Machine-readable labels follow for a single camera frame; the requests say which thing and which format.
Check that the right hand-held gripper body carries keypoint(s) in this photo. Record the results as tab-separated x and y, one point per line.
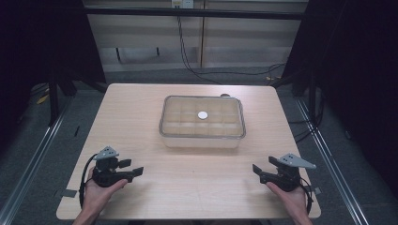
286	179

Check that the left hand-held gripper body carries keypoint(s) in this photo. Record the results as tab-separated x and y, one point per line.
106	176

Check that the clear plastic lidded container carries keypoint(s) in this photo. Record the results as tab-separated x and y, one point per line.
187	125

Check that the person's left hand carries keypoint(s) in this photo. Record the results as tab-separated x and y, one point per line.
95	197

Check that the person's right hand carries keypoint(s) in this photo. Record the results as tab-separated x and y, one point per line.
294	201

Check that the grey tape piece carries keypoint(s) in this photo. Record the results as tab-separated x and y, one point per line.
69	193
317	190

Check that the small black floor object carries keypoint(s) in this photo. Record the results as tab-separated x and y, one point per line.
77	131

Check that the yellow floor object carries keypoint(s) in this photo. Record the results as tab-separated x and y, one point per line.
42	99

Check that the black curtain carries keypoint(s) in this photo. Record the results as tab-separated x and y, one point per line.
359	78
37	47

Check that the black horizontal bar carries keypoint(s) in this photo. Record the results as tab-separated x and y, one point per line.
194	13

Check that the metal floor rail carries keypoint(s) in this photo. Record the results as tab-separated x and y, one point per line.
34	156
331	162

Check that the white wall power outlet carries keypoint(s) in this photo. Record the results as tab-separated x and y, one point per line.
182	3

